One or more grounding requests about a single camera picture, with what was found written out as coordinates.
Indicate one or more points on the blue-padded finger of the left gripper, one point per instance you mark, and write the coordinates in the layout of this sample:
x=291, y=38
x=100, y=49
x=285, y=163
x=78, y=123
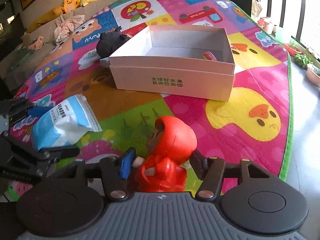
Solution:
x=37, y=112

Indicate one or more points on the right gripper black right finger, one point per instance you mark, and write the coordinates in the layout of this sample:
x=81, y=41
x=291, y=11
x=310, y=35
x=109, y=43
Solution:
x=210, y=171

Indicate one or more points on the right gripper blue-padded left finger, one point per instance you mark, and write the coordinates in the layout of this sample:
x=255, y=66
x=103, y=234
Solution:
x=114, y=174

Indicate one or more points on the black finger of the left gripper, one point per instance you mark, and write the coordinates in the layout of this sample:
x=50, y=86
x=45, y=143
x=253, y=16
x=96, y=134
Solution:
x=62, y=152

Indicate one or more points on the blue white snack bag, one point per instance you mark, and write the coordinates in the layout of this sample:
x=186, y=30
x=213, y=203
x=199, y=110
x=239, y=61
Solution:
x=64, y=124

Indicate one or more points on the red hooded doll figure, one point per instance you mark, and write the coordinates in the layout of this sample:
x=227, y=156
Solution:
x=170, y=146

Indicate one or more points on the black plush toy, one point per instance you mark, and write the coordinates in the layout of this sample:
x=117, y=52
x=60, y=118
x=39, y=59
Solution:
x=110, y=41

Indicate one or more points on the pink cardboard box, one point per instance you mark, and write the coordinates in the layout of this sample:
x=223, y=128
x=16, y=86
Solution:
x=168, y=59

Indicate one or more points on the beige sofa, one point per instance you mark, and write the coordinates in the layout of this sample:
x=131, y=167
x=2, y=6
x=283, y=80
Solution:
x=22, y=62

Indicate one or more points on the small pink plush toy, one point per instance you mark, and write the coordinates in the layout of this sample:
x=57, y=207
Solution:
x=38, y=44

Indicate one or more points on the yellow plush toy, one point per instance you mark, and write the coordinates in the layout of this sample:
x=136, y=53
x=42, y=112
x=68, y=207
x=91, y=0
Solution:
x=66, y=7

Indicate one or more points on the green potted plant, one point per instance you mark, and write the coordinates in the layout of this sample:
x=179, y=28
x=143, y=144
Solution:
x=302, y=61

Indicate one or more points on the red flower pot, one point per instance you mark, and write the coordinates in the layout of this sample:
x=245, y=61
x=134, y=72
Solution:
x=292, y=49

